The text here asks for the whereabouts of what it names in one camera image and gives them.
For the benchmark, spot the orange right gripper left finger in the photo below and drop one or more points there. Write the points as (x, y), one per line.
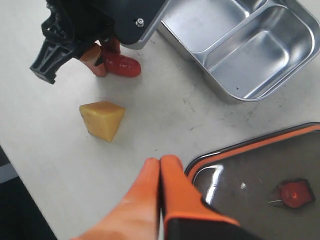
(137, 215)

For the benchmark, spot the yellow cheese wedge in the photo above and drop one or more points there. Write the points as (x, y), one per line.
(102, 119)

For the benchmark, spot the dark transparent lunch box lid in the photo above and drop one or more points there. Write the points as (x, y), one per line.
(270, 184)

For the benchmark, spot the red sausage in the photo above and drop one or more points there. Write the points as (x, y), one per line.
(121, 65)

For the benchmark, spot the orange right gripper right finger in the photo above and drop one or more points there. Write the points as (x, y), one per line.
(186, 216)

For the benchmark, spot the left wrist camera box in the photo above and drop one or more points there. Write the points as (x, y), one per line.
(136, 21)

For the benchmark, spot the stainless steel lunch box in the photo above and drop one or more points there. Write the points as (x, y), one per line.
(246, 49)

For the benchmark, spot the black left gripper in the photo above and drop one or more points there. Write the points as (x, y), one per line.
(70, 32)

